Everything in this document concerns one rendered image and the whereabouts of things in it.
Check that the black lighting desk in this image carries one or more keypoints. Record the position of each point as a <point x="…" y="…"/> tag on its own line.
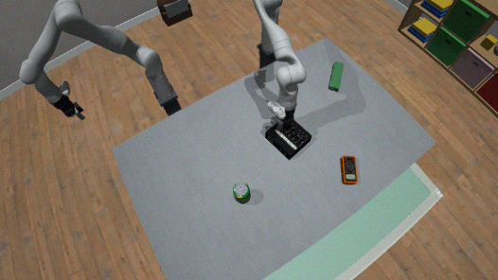
<point x="285" y="140"/>

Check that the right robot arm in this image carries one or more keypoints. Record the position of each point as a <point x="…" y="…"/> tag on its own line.
<point x="69" y="18"/>

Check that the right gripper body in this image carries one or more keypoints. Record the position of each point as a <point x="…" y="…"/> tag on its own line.
<point x="60" y="100"/>

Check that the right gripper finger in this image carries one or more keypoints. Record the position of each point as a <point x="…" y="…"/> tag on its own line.
<point x="78" y="107"/>
<point x="79" y="115"/>

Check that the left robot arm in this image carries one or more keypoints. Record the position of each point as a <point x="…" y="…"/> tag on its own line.
<point x="275" y="38"/>

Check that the green rectangular block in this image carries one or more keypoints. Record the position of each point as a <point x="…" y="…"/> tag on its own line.
<point x="335" y="77"/>

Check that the orange pocket multimeter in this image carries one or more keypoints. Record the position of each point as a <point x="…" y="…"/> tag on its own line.
<point x="349" y="170"/>

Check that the green drink can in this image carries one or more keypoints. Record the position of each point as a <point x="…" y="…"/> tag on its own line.
<point x="242" y="192"/>

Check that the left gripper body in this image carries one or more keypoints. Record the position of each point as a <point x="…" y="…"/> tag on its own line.
<point x="282" y="109"/>

